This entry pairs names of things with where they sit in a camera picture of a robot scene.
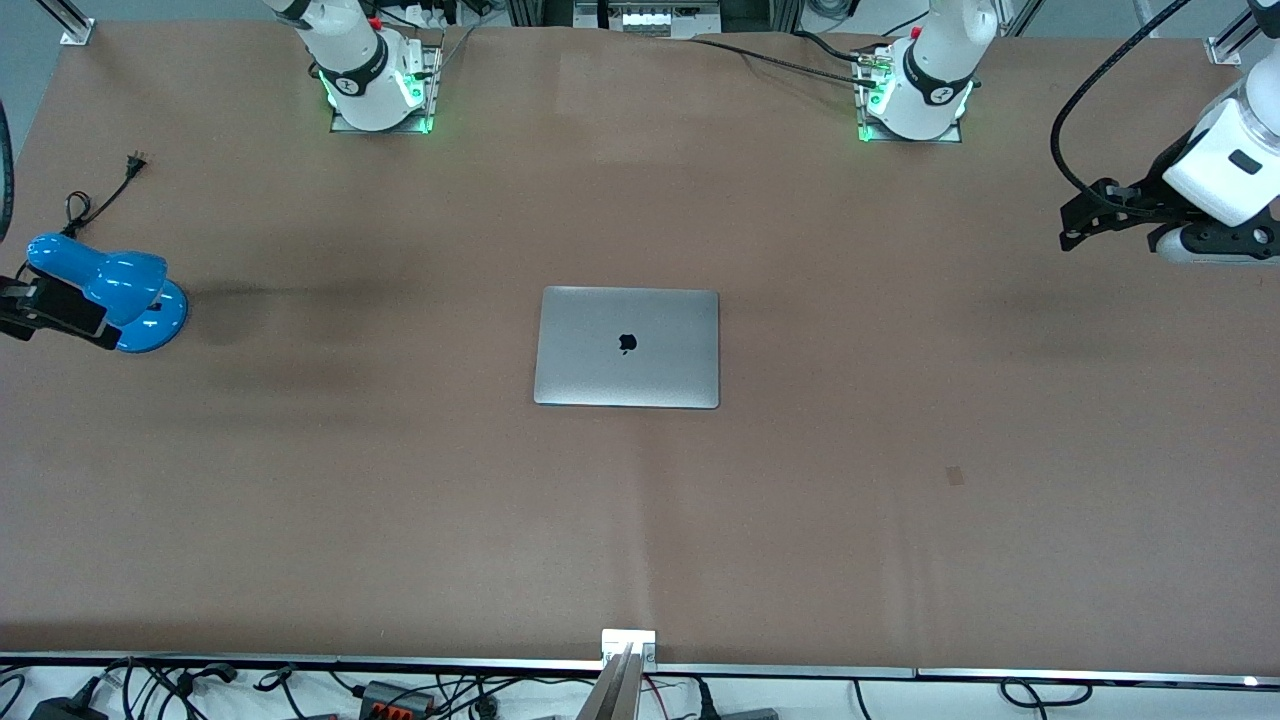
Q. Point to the silver post bracket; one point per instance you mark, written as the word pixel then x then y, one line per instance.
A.
pixel 628 640

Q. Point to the aluminium camera post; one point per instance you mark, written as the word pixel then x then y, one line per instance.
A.
pixel 615 690

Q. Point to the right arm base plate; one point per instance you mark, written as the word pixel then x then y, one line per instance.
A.
pixel 432 90

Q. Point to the blue desk lamp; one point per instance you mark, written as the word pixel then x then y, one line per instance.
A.
pixel 130 280

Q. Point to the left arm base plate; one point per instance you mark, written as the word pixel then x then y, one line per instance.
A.
pixel 868 135

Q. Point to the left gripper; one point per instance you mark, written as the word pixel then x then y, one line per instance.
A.
pixel 1146 197

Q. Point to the black box orange connectors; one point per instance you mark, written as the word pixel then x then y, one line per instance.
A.
pixel 397 698

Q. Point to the metal table edge strip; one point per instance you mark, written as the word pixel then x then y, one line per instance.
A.
pixel 800 670

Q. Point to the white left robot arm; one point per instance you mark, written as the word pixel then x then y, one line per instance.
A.
pixel 940 60

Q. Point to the silver apple laptop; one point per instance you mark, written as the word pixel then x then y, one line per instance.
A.
pixel 627 350

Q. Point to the grey power strip box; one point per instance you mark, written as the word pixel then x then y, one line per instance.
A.
pixel 650 15

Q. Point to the aluminium frame profile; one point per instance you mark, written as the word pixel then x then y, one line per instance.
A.
pixel 1230 45
pixel 68 22

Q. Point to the black power adapter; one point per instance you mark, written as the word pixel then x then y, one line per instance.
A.
pixel 65 710

